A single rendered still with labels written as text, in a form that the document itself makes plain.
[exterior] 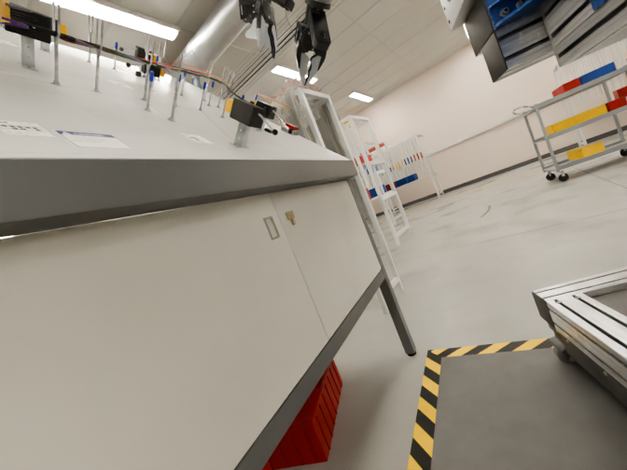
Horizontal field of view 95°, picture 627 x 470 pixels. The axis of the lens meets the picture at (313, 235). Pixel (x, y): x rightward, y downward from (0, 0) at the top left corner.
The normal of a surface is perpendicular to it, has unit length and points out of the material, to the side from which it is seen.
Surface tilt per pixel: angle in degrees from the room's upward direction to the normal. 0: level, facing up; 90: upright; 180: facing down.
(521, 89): 90
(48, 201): 90
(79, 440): 90
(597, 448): 0
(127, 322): 90
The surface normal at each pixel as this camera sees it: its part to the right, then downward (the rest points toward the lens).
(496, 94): -0.54, 0.26
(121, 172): 0.81, -0.30
